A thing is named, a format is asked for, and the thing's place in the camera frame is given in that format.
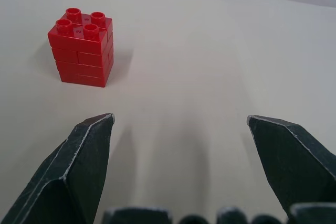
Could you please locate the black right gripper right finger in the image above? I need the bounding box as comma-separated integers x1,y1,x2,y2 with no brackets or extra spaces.
246,114,336,213

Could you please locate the red toy brick stack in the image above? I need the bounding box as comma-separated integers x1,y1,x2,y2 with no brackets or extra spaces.
47,7,114,88

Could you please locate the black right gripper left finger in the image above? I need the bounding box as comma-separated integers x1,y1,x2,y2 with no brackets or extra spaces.
0,113,116,224

